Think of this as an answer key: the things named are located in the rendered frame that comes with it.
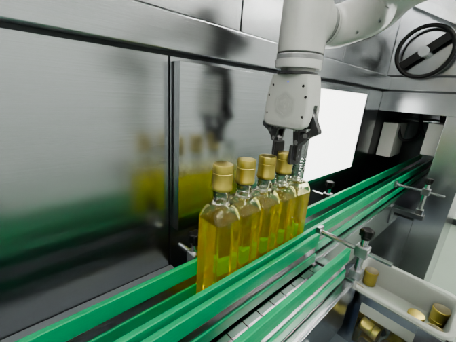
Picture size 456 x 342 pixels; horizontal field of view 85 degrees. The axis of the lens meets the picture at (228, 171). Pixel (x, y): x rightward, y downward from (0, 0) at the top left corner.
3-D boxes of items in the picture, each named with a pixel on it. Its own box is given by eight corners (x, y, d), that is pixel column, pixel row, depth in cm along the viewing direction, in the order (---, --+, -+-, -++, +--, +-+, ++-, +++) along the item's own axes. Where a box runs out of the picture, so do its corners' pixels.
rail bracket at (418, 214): (386, 218, 112) (400, 169, 106) (432, 234, 101) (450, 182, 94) (382, 220, 109) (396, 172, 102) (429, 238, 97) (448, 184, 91)
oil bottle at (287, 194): (268, 255, 64) (279, 177, 58) (286, 267, 60) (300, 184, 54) (253, 264, 61) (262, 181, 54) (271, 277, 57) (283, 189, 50)
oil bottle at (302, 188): (281, 247, 68) (292, 173, 62) (299, 258, 64) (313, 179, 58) (268, 255, 64) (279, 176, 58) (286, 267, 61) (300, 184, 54)
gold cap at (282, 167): (281, 168, 56) (283, 149, 54) (294, 173, 53) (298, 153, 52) (271, 171, 54) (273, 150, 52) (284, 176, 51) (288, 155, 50)
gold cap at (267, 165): (264, 173, 52) (267, 152, 51) (278, 178, 50) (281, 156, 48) (252, 176, 50) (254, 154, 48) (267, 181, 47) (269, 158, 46)
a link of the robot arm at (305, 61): (266, 53, 47) (264, 70, 48) (307, 49, 41) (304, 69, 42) (292, 59, 52) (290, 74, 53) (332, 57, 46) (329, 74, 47)
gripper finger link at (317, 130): (300, 93, 47) (283, 117, 51) (328, 121, 44) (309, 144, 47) (303, 94, 48) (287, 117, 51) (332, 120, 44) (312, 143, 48)
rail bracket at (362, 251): (316, 251, 67) (324, 209, 63) (385, 288, 55) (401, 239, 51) (310, 255, 65) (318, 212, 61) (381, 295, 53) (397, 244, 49)
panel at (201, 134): (345, 167, 115) (362, 89, 105) (351, 169, 113) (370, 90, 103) (171, 225, 56) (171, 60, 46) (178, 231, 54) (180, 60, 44)
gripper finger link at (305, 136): (291, 131, 48) (286, 164, 50) (305, 134, 46) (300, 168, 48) (300, 130, 51) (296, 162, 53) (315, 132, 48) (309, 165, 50)
